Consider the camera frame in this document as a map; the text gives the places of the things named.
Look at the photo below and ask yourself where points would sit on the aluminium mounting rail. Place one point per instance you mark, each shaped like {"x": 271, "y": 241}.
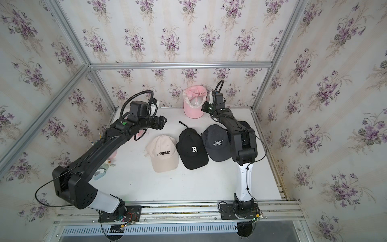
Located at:
{"x": 184, "y": 212}

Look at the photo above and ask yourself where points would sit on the small green white bottle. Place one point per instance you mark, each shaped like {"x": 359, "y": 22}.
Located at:
{"x": 102, "y": 171}

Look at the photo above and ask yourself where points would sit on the black cap white letter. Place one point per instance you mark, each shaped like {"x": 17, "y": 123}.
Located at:
{"x": 247, "y": 127}

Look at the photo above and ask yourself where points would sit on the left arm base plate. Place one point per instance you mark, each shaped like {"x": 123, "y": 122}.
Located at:
{"x": 129, "y": 214}

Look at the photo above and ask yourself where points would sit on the beige baseball cap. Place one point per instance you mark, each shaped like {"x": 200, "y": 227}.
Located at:
{"x": 163, "y": 153}

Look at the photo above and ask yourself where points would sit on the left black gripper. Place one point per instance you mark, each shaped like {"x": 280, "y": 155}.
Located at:
{"x": 158, "y": 122}

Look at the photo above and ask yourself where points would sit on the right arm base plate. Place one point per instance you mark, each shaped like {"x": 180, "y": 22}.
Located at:
{"x": 243, "y": 211}

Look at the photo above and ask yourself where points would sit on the pink cap left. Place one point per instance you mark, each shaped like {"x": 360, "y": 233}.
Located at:
{"x": 139, "y": 134}

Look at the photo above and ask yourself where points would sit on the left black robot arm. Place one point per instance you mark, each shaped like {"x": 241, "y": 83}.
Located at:
{"x": 71, "y": 183}

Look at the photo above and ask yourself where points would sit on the pink pen holder cup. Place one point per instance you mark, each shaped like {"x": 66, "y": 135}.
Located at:
{"x": 112, "y": 156}

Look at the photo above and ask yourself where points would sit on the dark grey baseball cap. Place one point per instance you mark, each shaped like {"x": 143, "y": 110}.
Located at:
{"x": 217, "y": 145}

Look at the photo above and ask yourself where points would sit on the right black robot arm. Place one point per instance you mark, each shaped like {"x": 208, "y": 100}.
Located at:
{"x": 243, "y": 149}

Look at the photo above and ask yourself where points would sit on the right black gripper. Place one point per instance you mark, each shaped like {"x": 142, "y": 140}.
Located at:
{"x": 204, "y": 106}

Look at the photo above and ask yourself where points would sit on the pink cap back wall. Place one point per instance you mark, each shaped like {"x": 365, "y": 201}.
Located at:
{"x": 193, "y": 99}

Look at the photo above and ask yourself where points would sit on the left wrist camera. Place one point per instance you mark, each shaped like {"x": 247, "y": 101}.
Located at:
{"x": 154, "y": 103}

